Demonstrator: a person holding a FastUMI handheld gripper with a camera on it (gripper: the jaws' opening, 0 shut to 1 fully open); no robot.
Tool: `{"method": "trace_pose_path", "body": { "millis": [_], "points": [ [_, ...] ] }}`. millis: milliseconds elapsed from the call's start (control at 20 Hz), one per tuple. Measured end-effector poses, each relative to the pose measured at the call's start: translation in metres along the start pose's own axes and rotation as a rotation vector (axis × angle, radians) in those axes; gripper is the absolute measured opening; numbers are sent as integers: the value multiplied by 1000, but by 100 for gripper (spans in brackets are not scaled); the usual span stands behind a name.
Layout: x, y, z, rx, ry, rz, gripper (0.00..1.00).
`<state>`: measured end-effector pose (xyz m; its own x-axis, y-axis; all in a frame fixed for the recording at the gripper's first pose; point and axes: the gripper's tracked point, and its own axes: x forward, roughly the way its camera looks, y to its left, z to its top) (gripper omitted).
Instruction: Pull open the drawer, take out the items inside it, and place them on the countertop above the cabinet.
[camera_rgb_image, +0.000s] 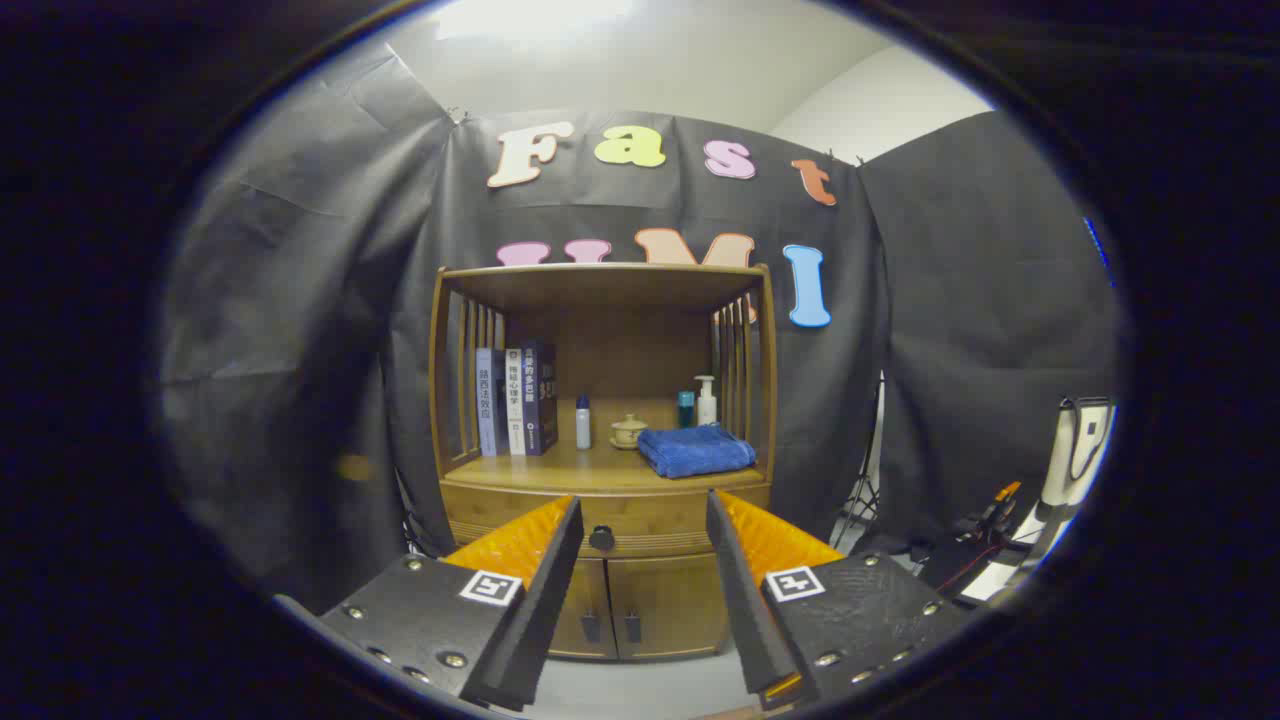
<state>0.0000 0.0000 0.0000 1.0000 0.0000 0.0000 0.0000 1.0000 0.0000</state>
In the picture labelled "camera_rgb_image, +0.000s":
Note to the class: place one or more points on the black drawer knob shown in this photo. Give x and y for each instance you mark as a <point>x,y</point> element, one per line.
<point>601,538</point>

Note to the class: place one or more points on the blue folded towel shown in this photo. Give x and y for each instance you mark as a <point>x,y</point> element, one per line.
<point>695,452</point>

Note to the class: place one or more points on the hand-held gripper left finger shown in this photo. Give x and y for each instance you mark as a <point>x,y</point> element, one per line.
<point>545,600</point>

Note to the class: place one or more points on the wooden cabinet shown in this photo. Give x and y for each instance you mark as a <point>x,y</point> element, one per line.
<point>620,340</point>

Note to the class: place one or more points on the teal bottle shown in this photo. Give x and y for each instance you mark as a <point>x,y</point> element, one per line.
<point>685,410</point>

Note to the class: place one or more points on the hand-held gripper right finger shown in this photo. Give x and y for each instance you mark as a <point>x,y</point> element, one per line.
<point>745,600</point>

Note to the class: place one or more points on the dark blue book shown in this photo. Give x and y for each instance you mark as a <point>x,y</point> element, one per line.
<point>540,400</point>

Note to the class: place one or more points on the white spine book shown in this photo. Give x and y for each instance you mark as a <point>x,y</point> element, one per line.
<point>514,400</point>

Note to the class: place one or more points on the wooden cabinet door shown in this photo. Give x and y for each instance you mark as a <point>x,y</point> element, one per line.
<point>590,590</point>
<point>675,605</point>

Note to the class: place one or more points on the white pump bottle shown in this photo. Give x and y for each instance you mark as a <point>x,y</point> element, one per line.
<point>706,408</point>

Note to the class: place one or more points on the beige lidded teacup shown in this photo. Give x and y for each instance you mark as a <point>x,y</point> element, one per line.
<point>629,433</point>

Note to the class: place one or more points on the wooden countertop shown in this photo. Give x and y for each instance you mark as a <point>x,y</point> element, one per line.
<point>590,465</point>

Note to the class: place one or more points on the black equipment orange clip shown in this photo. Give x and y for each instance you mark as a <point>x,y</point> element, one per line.
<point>985,520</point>

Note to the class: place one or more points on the white bottle blue cap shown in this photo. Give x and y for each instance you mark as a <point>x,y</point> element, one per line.
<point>583,425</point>

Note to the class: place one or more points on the light stand tripod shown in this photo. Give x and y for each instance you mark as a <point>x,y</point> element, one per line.
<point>860,495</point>

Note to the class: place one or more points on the light blue book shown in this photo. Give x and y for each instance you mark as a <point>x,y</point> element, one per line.
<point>485,400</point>

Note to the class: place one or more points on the wooden drawer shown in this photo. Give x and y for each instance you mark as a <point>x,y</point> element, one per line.
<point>650,515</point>

